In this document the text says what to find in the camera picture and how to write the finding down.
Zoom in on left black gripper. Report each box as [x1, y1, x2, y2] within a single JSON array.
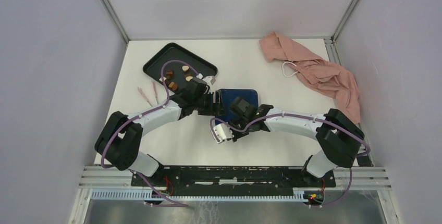
[[193, 91, 226, 116]]

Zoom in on blue box lid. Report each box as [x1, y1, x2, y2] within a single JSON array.
[[215, 89, 259, 124]]

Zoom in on pink cat paw tongs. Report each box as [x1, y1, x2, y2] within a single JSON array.
[[137, 81, 159, 106]]

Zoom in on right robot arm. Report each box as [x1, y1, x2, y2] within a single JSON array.
[[225, 97, 364, 186]]

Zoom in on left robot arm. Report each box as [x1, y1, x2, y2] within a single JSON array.
[[94, 74, 223, 186]]

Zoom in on black plastic tray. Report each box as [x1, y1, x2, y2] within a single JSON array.
[[142, 43, 218, 93]]

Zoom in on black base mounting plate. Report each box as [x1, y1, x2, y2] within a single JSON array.
[[147, 166, 336, 196]]

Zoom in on pink cloth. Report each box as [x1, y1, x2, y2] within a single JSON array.
[[259, 32, 361, 124]]

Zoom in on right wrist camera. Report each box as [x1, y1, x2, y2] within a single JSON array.
[[212, 123, 234, 144]]

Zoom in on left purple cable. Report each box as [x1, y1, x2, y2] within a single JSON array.
[[100, 59, 204, 207]]

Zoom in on purple cable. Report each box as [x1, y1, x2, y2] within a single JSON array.
[[100, 59, 204, 207], [208, 113, 372, 207]]

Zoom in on white cord loop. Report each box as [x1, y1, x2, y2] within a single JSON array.
[[281, 61, 299, 79]]

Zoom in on white slotted cable duct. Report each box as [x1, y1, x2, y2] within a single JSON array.
[[91, 189, 308, 203]]

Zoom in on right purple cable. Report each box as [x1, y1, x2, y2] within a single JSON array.
[[208, 113, 372, 207]]

